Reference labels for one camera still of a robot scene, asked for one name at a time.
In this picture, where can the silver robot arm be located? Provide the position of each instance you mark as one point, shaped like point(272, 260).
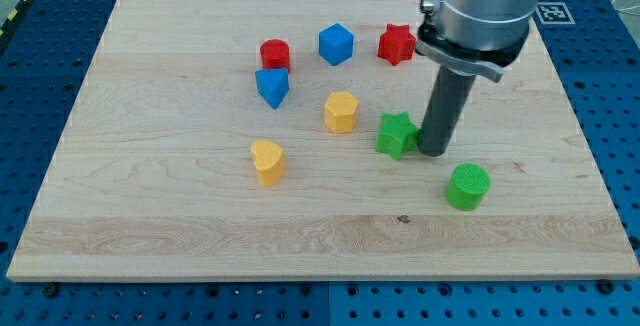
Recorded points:
point(474, 37)

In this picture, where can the yellow hexagon block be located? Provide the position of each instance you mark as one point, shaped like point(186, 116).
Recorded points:
point(341, 112)

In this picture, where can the yellow heart block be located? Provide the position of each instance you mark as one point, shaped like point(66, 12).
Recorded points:
point(268, 159)

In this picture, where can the green star block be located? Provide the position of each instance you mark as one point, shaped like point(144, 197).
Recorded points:
point(397, 135)

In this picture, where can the blue triangle block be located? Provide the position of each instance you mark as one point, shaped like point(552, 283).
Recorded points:
point(272, 85)

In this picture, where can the light wooden board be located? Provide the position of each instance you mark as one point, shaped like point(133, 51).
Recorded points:
point(153, 178)

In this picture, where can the blue cube block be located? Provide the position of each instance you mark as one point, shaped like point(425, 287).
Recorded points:
point(336, 44)

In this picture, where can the red cylinder block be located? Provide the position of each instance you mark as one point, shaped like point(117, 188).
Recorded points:
point(275, 54)

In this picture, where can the red star block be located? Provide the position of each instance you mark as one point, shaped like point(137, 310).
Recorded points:
point(396, 44)

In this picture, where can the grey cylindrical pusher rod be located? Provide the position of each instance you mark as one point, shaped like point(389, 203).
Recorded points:
point(447, 100)

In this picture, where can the green cylinder block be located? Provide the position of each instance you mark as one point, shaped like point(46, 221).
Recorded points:
point(467, 186)

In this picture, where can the white fiducial marker tag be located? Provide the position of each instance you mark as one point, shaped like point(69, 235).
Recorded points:
point(554, 13)

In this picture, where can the yellow black hazard tape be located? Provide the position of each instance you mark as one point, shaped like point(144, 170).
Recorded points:
point(15, 18)

